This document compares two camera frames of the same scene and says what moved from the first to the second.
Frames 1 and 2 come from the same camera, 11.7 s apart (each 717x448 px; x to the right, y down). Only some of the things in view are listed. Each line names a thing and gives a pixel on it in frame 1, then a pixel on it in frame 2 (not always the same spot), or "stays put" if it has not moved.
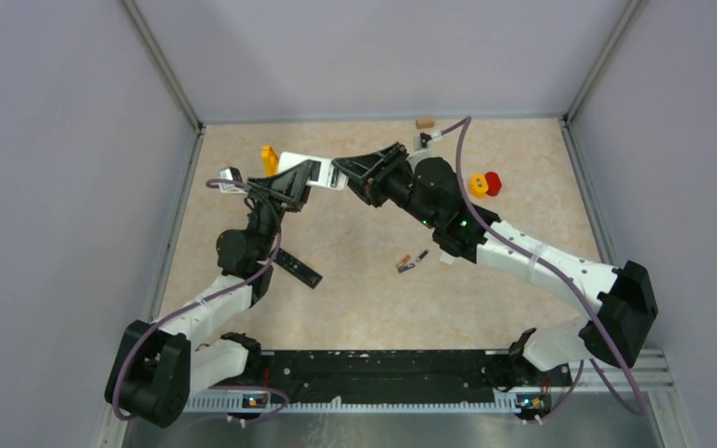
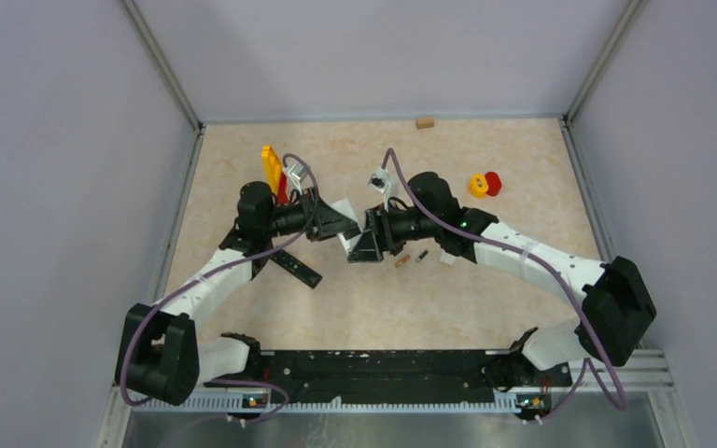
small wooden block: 425,123 stays put
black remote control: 298,269 stays put
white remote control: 322,172 → 344,206
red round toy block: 494,183 stays put
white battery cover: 446,259 stays put
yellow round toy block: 479,186 stays put
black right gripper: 375,170 → 368,248
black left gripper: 288,189 → 330,222
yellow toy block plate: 270,161 stays put
